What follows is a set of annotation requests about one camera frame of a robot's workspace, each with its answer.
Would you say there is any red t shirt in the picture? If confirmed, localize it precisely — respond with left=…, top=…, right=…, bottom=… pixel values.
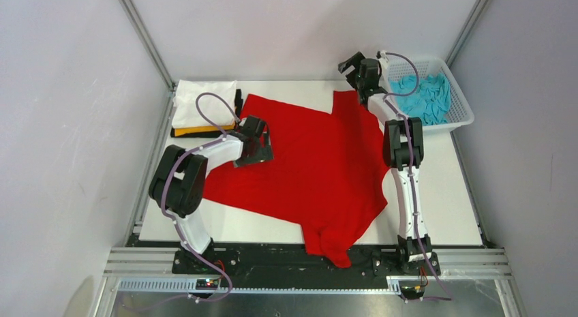
left=204, top=91, right=388, bottom=269

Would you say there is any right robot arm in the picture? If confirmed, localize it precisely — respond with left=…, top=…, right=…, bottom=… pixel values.
left=337, top=51, right=434, bottom=275

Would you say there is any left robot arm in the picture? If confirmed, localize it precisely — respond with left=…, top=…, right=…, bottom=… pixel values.
left=149, top=115, right=273, bottom=273

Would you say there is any blue t shirt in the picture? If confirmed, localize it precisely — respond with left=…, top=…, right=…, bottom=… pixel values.
left=396, top=73, right=452, bottom=125

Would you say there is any yellow folded t shirt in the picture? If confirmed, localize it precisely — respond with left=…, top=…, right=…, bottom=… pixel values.
left=170, top=125, right=222, bottom=138

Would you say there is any white folded t shirt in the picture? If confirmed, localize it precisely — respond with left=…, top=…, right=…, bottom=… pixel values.
left=172, top=80, right=237, bottom=128

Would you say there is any white plastic basket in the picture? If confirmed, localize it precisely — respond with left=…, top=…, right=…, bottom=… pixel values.
left=382, top=56, right=474, bottom=136

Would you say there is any left controller board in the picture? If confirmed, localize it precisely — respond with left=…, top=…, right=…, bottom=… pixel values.
left=195, top=278, right=220, bottom=291

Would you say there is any controller board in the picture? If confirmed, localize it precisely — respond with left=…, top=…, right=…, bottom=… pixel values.
left=399, top=285, right=426, bottom=303
left=195, top=278, right=220, bottom=291

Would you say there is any right controller board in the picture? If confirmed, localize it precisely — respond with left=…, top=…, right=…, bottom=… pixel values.
left=399, top=285, right=426, bottom=303

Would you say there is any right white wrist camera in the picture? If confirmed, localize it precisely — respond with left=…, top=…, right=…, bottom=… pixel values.
left=376, top=50, right=389, bottom=67

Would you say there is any right corner aluminium post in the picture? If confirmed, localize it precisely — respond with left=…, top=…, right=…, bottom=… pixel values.
left=445, top=0, right=492, bottom=67

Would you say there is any corner aluminium post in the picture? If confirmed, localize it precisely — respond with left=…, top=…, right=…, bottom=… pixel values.
left=445, top=0, right=492, bottom=67
left=118, top=0, right=175, bottom=91

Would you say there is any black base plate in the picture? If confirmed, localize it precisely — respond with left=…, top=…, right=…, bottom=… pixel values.
left=172, top=242, right=441, bottom=290

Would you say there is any aluminium frame rail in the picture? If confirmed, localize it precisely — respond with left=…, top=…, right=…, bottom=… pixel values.
left=91, top=245, right=527, bottom=316

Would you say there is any left corner aluminium post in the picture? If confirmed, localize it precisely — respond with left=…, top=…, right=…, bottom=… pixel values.
left=118, top=0, right=175, bottom=91

